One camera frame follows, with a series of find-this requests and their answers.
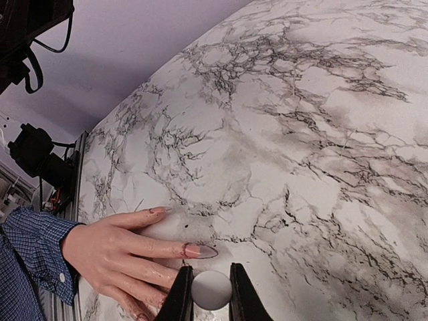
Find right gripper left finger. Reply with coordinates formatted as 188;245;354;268
154;265;194;321

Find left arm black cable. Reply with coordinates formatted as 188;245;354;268
23;3;74;94

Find white nail polish cap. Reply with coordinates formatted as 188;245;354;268
191;270;232;311

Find blue checkered sleeve forearm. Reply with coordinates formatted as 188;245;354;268
1;207;79;320

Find front aluminium rail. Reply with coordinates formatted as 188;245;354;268
38;131;88;320

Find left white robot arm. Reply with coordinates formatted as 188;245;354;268
1;0;74;94

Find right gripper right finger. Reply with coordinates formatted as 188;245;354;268
229;263;273;321

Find person's bare hand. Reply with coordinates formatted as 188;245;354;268
61;207;218;320

